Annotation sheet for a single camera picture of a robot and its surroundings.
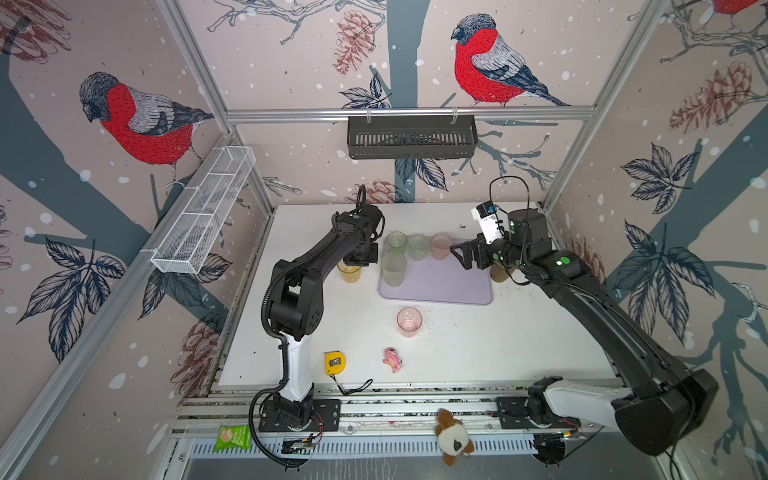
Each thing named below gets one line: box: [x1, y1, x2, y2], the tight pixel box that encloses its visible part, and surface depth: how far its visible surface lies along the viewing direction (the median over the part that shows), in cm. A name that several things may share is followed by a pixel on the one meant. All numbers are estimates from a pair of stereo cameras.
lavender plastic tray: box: [378, 237, 493, 305], surface depth 100 cm
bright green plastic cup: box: [386, 230, 408, 252], surface depth 106 cm
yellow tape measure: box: [324, 350, 346, 382], surface depth 83 cm
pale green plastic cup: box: [408, 234, 429, 261], surface depth 105 cm
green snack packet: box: [214, 424, 252, 453], surface depth 71 cm
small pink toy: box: [382, 347, 403, 373], surface depth 83 cm
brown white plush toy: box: [435, 408, 475, 467], surface depth 70 cm
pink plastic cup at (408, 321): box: [396, 307, 423, 338], surface depth 89 cm
